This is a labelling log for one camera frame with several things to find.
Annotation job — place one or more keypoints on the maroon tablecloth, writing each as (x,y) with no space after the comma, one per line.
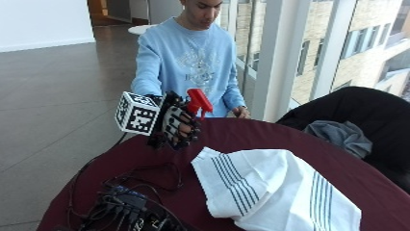
(239,134)

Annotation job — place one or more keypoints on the white marker cube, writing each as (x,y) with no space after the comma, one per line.
(138,113)

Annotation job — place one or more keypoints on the grey cloth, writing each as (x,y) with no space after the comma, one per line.
(340,134)

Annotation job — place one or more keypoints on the person in light blue sweatshirt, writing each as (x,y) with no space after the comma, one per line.
(184,54)

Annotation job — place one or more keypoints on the white striped cloth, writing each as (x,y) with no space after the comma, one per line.
(269,189)

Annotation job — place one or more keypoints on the black armchair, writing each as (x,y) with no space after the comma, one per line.
(363,112)

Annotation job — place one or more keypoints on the black electronic box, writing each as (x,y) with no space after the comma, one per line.
(158,221)

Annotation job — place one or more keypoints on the white round table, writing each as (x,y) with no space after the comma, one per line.
(142,29)

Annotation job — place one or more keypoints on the white window frame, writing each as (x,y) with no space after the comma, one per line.
(277,57)

